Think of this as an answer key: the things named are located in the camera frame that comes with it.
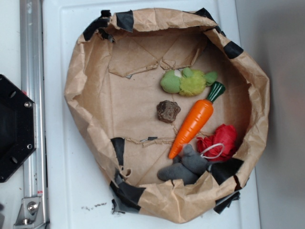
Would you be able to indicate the green plush toy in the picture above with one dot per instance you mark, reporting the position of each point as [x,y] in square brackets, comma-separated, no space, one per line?
[187,82]

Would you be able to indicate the grey plush toy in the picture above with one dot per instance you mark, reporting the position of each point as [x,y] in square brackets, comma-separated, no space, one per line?
[188,168]

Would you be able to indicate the brown paper bag bin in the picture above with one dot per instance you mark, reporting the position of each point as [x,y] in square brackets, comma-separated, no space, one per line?
[113,89]

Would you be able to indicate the aluminium extrusion rail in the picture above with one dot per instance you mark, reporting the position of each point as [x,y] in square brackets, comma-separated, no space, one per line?
[32,82]

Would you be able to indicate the brown rock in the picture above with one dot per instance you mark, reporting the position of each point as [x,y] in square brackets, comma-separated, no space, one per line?
[167,111]

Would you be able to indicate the metal corner bracket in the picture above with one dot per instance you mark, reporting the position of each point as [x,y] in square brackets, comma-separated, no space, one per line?
[30,215]

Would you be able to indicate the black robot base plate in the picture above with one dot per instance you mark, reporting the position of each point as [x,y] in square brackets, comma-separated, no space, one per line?
[17,130]

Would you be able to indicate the orange plastic carrot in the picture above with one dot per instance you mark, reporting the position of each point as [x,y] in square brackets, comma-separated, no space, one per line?
[197,117]

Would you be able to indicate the red fabric ball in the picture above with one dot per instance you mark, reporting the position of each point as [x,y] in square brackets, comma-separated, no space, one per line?
[220,146]

